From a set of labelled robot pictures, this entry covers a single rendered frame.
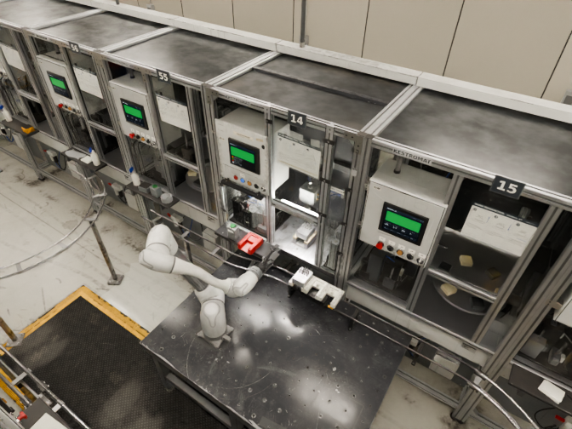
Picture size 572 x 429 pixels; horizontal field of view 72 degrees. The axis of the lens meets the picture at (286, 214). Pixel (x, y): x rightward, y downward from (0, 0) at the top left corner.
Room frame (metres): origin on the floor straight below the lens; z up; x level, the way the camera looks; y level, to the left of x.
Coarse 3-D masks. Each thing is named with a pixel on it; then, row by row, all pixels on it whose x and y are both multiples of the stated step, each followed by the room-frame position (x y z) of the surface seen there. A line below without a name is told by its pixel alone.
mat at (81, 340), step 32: (64, 320) 2.00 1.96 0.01; (96, 320) 2.00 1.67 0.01; (128, 320) 2.01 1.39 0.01; (0, 352) 1.68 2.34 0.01; (32, 352) 1.68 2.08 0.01; (64, 352) 1.69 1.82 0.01; (96, 352) 1.69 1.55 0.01; (128, 352) 1.70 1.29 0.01; (0, 384) 1.42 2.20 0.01; (32, 384) 1.42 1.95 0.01; (64, 384) 1.42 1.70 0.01; (96, 384) 1.43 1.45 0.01; (128, 384) 1.43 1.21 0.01; (160, 384) 1.44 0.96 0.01; (64, 416) 1.18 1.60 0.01; (96, 416) 1.19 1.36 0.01; (128, 416) 1.19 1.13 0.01; (160, 416) 1.20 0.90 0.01; (192, 416) 1.20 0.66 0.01
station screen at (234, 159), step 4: (232, 144) 2.23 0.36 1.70; (240, 148) 2.20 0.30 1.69; (244, 148) 2.18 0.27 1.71; (248, 152) 2.17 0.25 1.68; (252, 152) 2.15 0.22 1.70; (232, 156) 2.24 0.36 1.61; (236, 156) 2.22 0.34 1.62; (232, 160) 2.24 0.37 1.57; (236, 160) 2.22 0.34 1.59; (240, 160) 2.20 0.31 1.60; (244, 160) 2.18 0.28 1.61; (236, 164) 2.23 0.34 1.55; (240, 164) 2.20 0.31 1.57; (244, 164) 2.18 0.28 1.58; (248, 164) 2.17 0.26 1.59; (252, 164) 2.15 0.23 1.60; (244, 168) 2.19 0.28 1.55; (248, 168) 2.17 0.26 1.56; (252, 168) 2.15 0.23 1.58
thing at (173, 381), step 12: (144, 348) 1.39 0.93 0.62; (156, 360) 1.39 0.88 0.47; (168, 372) 1.41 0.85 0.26; (168, 384) 1.38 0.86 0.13; (180, 384) 1.33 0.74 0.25; (192, 384) 1.15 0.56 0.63; (192, 396) 1.24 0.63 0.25; (204, 408) 1.17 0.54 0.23; (216, 408) 1.17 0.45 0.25; (228, 420) 1.08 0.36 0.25; (240, 420) 0.95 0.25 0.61
